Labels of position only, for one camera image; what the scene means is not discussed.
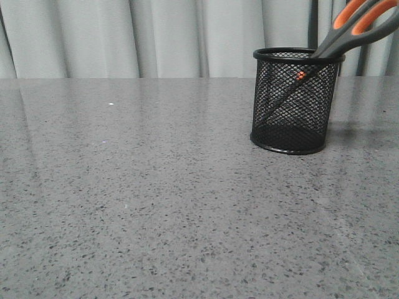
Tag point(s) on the grey orange handled scissors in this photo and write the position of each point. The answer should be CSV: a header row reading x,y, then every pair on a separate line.
x,y
351,28

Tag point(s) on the black mesh pen bucket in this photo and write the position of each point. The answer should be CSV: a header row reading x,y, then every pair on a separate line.
x,y
292,99

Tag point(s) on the pale grey curtain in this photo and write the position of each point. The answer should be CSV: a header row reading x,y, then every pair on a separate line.
x,y
153,39

